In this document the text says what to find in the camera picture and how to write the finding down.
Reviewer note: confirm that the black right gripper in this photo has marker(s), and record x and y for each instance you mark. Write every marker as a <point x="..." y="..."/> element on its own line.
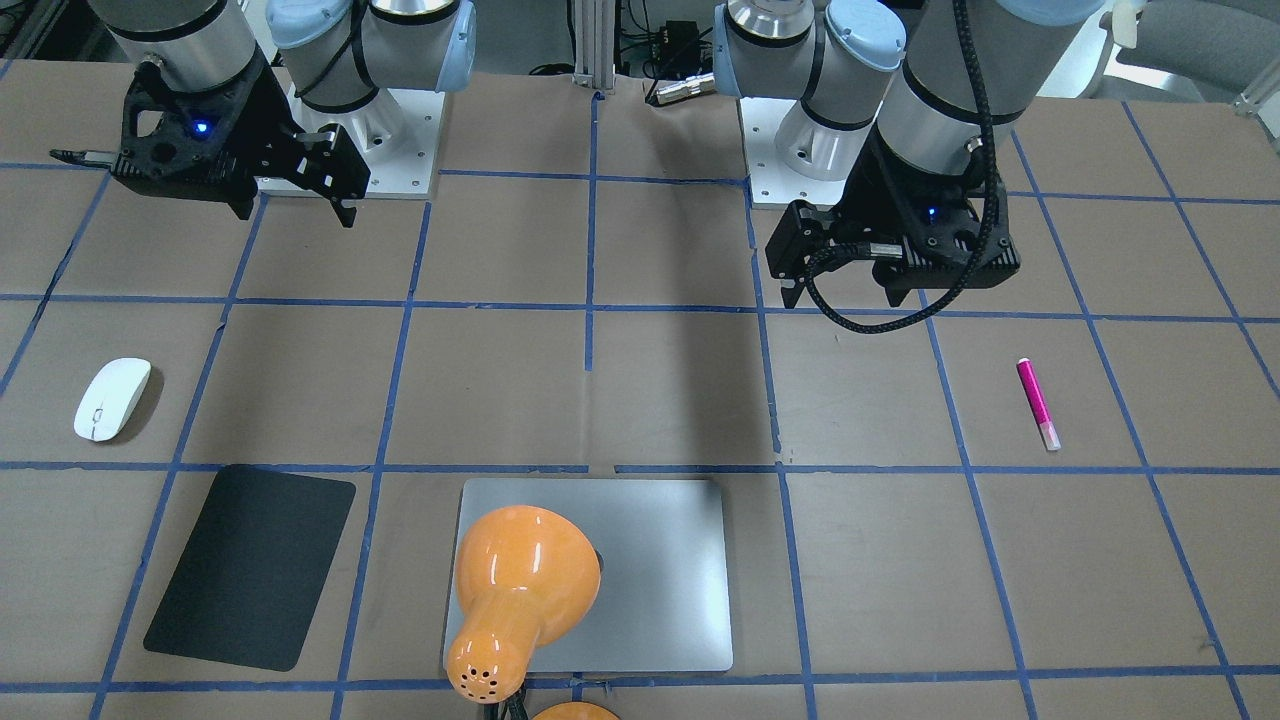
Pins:
<point x="257" y="113"/>

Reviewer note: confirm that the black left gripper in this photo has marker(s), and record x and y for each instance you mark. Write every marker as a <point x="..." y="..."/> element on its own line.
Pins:
<point x="879" y="186"/>

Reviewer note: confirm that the pink pen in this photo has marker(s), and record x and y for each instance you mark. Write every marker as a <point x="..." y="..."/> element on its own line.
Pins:
<point x="1038" y="404"/>

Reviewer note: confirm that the white computer mouse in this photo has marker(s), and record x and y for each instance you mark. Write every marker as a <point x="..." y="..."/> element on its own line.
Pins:
<point x="110" y="398"/>

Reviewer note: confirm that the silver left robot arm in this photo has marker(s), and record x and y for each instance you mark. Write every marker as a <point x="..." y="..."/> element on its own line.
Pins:
<point x="908" y="117"/>

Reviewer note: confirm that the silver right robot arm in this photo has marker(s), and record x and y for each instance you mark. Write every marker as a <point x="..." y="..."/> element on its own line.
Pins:
<point x="338" y="54"/>

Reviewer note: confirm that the silver laptop notebook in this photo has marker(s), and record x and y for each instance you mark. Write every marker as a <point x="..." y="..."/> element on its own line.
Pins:
<point x="664" y="605"/>

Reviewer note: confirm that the black mousepad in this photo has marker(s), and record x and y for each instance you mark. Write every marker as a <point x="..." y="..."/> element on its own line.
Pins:
<point x="245" y="590"/>

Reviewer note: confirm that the silver cylindrical connector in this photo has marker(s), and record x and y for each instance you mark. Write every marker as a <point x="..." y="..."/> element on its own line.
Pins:
<point x="661" y="96"/>

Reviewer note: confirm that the black power box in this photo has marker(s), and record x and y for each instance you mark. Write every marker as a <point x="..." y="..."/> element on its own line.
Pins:
<point x="676" y="38"/>

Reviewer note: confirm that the orange desk lamp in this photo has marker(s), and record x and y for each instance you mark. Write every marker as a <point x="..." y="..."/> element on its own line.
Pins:
<point x="524" y="576"/>

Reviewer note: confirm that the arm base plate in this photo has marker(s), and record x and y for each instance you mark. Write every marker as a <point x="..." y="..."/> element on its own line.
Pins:
<point x="790" y="170"/>
<point x="398" y="134"/>

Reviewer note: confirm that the aluminium frame post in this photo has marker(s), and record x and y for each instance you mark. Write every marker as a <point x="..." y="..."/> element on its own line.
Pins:
<point x="594" y="41"/>

